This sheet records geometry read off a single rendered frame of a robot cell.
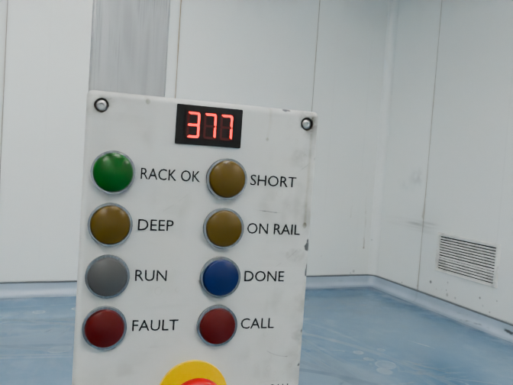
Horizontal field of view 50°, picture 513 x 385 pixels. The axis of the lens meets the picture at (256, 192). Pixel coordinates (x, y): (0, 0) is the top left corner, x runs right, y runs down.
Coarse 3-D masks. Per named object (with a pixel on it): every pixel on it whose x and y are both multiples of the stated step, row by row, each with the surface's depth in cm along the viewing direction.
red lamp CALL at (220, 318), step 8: (208, 312) 40; (216, 312) 40; (224, 312) 40; (208, 320) 40; (216, 320) 40; (224, 320) 40; (232, 320) 40; (200, 328) 40; (208, 328) 40; (216, 328) 40; (224, 328) 40; (232, 328) 40; (208, 336) 40; (216, 336) 40; (224, 336) 40; (216, 344) 40
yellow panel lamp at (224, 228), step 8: (216, 216) 40; (224, 216) 40; (232, 216) 40; (208, 224) 39; (216, 224) 40; (224, 224) 40; (232, 224) 40; (240, 224) 40; (208, 232) 40; (216, 232) 40; (224, 232) 40; (232, 232) 40; (240, 232) 40; (216, 240) 40; (224, 240) 40; (232, 240) 40
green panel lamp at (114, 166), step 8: (96, 160) 37; (104, 160) 37; (112, 160) 37; (120, 160) 37; (128, 160) 38; (96, 168) 37; (104, 168) 37; (112, 168) 37; (120, 168) 37; (128, 168) 38; (96, 176) 37; (104, 176) 37; (112, 176) 37; (120, 176) 37; (128, 176) 38; (104, 184) 37; (112, 184) 37; (120, 184) 37; (128, 184) 38
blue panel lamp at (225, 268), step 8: (216, 264) 40; (224, 264) 40; (232, 264) 40; (208, 272) 40; (216, 272) 40; (224, 272) 40; (232, 272) 40; (208, 280) 40; (216, 280) 40; (224, 280) 40; (232, 280) 40; (208, 288) 40; (216, 288) 40; (224, 288) 40; (232, 288) 40
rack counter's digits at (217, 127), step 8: (192, 112) 39; (200, 112) 39; (208, 112) 39; (216, 112) 39; (192, 120) 39; (200, 120) 39; (208, 120) 39; (216, 120) 39; (224, 120) 40; (232, 120) 40; (192, 128) 39; (200, 128) 39; (208, 128) 39; (216, 128) 40; (224, 128) 40; (232, 128) 40; (184, 136) 39; (192, 136) 39; (200, 136) 39; (208, 136) 39; (216, 136) 40; (224, 136) 40; (232, 136) 40
